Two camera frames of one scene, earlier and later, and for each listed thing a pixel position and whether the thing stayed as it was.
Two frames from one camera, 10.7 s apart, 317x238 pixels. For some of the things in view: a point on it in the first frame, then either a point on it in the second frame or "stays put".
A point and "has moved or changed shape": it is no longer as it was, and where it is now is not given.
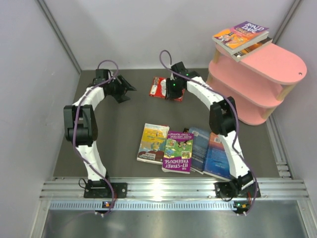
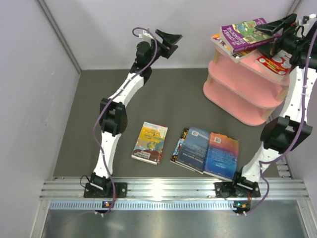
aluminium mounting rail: (187, 186) stays put
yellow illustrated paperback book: (152, 143) has moved or changed shape
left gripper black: (120, 88) → (164, 47)
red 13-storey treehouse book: (158, 88) → (279, 66)
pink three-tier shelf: (257, 83) stays put
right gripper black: (174, 94) → (278, 37)
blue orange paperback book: (217, 163) stays put
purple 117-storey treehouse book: (178, 152) → (244, 34)
